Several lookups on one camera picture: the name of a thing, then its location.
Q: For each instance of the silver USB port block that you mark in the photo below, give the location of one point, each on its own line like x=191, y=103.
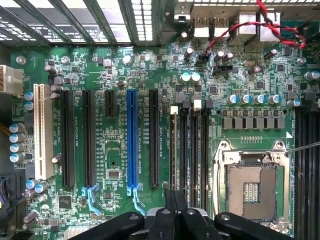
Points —
x=221, y=28
x=201, y=29

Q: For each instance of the CPU socket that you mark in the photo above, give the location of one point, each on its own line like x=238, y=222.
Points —
x=250, y=190

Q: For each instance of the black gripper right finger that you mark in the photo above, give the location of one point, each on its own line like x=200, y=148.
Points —
x=190, y=225

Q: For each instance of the white power connector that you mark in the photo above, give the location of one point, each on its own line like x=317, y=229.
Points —
x=11, y=80

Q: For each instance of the green Dell motherboard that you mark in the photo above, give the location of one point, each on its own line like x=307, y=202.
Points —
x=120, y=70

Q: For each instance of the white expansion slot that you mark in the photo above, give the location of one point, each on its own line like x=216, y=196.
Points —
x=43, y=137

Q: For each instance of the silver ribbed heat sink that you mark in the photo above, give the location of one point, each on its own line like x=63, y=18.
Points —
x=73, y=233

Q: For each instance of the short black expansion slot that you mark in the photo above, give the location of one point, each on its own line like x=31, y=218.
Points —
x=110, y=103

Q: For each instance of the tall silver port block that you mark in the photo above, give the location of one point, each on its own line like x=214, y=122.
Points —
x=268, y=30
x=246, y=30

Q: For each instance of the black RAM slot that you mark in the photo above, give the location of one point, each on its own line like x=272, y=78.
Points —
x=299, y=187
x=308, y=187
x=317, y=187

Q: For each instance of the black-latched RAM slot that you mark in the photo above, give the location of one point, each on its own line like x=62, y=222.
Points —
x=186, y=150
x=206, y=150

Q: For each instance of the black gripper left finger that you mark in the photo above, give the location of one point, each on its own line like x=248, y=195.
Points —
x=167, y=225

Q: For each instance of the thin metal locking lever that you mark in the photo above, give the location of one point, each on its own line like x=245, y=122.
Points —
x=302, y=147

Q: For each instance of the black label with white print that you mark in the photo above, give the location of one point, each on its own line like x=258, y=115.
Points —
x=50, y=32

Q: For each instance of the long black expansion slot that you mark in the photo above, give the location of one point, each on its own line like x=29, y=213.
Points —
x=68, y=137
x=154, y=137

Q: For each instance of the white-latched RAM slot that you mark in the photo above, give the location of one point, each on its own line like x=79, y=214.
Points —
x=197, y=150
x=174, y=110

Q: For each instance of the open PC case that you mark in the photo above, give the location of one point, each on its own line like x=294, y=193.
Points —
x=165, y=35

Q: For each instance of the black expansion slot, blue latch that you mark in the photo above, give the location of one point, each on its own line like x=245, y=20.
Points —
x=88, y=137

